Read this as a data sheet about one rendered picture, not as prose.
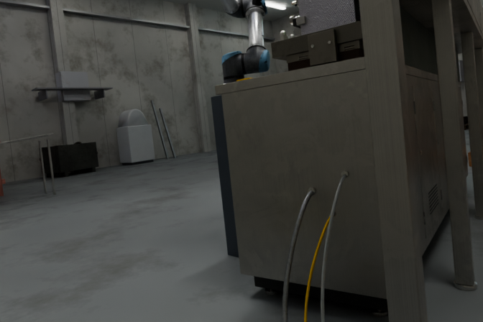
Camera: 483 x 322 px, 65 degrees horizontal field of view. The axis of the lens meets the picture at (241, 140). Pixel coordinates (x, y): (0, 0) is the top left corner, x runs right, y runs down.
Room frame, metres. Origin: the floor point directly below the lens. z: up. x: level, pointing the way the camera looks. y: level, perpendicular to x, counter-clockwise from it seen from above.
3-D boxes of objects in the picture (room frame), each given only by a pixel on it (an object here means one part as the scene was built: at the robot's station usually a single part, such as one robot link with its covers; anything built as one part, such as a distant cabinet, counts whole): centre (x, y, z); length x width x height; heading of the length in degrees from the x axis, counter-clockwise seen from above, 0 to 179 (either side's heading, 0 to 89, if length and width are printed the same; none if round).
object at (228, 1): (2.15, 0.00, 1.43); 0.49 x 0.11 x 0.12; 170
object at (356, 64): (2.42, -0.92, 0.88); 2.52 x 0.66 x 0.04; 144
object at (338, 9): (1.56, -0.40, 1.11); 0.23 x 0.01 x 0.18; 54
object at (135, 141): (10.67, 2.96, 0.76); 0.77 x 0.65 x 1.52; 135
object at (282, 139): (2.42, -0.93, 0.43); 2.52 x 0.64 x 0.86; 144
